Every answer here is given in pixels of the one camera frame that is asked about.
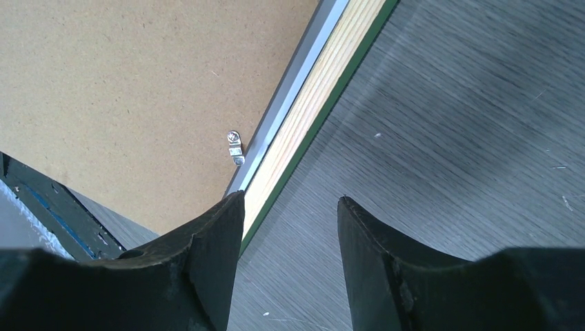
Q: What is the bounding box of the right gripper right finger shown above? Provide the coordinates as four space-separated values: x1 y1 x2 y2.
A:
337 197 584 330

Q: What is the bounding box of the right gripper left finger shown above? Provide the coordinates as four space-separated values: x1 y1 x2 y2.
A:
1 191 245 330

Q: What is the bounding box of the brown backing board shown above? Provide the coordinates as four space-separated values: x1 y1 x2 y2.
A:
1 1 317 234

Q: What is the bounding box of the wooden picture frame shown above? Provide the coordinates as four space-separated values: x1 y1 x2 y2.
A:
240 1 397 252

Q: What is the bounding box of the landscape photo print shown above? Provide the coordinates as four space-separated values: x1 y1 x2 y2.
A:
224 0 352 197

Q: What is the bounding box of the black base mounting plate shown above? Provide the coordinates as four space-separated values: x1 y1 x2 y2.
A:
1 153 126 261

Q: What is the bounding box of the aluminium rail frame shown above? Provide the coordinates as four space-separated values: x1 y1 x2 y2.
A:
1 181 74 260

